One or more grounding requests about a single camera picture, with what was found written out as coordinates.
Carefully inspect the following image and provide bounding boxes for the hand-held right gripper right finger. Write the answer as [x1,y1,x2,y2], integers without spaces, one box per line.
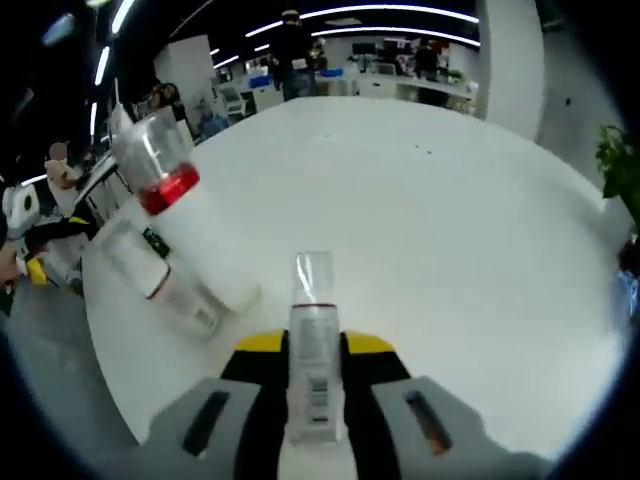
[341,328,544,480]

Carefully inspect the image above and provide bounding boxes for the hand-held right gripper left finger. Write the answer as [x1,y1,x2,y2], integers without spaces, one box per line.
[124,328,291,480]

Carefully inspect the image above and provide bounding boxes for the small white skincare bottle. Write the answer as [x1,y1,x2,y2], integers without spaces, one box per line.
[285,250,346,445]
[97,227,224,344]

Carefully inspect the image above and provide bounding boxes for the white pump skincare bottle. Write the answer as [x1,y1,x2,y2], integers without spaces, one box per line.
[110,108,264,314]

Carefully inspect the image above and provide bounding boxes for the person's left hand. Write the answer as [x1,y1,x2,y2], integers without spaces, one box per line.
[0,242,21,294]

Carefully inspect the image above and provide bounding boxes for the white office chair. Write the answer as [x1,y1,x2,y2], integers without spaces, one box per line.
[219,84,249,117]

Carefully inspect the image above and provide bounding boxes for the red and blue cloths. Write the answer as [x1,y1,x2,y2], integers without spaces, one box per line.
[617,272,640,326]

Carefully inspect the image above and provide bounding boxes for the white office desk row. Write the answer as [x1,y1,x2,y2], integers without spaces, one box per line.
[349,74,476,114]

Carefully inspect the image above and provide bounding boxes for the potted green plant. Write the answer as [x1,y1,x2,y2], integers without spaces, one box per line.
[594,124,640,211]

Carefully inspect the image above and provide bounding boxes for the long ceiling light strip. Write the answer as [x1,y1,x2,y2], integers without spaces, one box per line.
[299,4,480,25]
[312,24,481,46]

